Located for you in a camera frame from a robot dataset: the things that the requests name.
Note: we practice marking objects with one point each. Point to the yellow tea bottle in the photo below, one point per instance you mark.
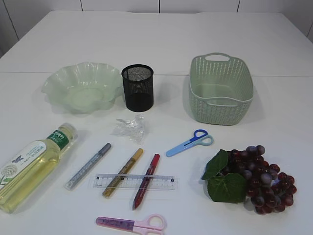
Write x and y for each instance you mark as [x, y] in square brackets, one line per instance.
[20, 176]

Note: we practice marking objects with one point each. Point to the gold glitter pen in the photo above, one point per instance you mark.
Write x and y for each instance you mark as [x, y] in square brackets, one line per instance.
[125, 169]

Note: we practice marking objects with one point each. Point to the clear plastic ruler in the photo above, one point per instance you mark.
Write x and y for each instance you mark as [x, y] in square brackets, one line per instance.
[158, 182]

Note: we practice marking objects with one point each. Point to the purple artificial grape bunch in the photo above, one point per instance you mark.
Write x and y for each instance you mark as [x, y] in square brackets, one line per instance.
[238, 176]

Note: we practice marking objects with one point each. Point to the red glitter pen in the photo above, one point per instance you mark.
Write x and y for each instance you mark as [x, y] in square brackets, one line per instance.
[145, 182]

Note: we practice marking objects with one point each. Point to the blue scissors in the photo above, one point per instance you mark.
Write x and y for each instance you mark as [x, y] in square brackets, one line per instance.
[200, 137]

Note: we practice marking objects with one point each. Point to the black mesh pen holder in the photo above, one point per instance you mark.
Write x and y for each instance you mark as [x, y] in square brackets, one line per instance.
[138, 87]

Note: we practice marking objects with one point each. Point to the silver glitter pen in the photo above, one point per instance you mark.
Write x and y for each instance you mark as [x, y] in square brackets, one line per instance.
[75, 180]

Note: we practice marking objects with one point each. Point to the clear plastic sheet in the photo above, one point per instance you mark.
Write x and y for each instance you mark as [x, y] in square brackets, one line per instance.
[135, 129]

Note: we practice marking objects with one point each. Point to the green woven plastic basket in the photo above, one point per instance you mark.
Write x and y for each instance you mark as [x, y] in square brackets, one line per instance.
[220, 92]

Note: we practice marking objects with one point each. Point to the pink scissors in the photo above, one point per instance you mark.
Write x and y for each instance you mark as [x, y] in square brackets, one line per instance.
[141, 227]

